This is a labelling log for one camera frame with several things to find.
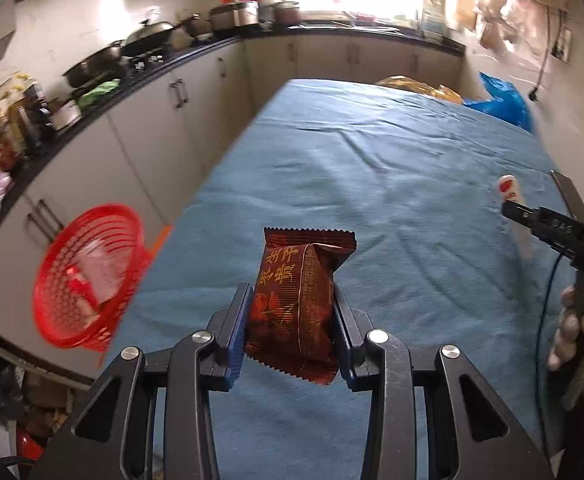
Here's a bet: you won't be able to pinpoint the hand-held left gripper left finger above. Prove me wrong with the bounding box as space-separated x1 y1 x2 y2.
32 282 253 480

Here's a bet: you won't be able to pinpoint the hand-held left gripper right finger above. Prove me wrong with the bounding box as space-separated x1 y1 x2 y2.
333 285 555 480

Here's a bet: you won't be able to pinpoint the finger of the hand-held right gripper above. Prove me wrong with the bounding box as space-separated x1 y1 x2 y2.
502 200 584 257

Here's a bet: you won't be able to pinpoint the white tube with red cap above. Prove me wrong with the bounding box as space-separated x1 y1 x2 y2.
494 174 537 261

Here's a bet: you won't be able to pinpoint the brown snack packet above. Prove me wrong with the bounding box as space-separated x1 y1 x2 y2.
243 226 357 387

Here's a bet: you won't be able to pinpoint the clear plastic wrapper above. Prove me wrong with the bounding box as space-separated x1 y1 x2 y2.
69 240 133 311

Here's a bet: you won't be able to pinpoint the red plastic basket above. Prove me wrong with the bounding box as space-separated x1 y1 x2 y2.
32 203 155 351

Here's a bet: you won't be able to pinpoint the person's right hand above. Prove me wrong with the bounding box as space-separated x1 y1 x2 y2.
546 285 584 372

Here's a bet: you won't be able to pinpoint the blue plastic bag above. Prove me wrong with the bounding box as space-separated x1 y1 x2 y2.
464 72 535 133

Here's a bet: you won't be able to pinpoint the blue tablecloth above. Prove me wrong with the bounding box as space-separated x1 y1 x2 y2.
107 78 584 480

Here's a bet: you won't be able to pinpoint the yellow plastic bag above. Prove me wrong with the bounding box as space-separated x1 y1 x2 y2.
374 75 465 106

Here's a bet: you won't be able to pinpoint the white lower cabinets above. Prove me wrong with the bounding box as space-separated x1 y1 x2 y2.
0 37 465 331

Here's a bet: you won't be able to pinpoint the cardboard box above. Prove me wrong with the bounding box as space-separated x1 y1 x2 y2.
422 0 477 43

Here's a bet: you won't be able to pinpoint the green cloth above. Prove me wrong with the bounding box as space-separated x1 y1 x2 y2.
78 79 122 110

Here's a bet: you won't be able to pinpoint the small steel pot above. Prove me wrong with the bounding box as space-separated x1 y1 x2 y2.
47 100 83 132

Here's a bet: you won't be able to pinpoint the black frying pan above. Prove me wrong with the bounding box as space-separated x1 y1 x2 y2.
62 40 125 88

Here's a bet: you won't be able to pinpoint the group of condiment bottles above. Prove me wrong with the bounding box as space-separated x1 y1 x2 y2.
0 75 53 171

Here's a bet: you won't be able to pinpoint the black wok with lid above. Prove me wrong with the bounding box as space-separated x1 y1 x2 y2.
122 19 201 58

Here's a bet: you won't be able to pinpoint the steel rice cooker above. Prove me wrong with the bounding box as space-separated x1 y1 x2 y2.
209 1 260 33

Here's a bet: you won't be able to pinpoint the dark pot with lid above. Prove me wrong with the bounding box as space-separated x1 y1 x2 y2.
259 0 303 28

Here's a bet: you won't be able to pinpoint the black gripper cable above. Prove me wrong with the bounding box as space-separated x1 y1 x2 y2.
536 212 584 466

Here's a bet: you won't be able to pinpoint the black power plug cable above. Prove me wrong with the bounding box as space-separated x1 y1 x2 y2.
526 7 556 103

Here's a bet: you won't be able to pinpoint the wall socket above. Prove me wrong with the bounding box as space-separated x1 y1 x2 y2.
554 27 573 64

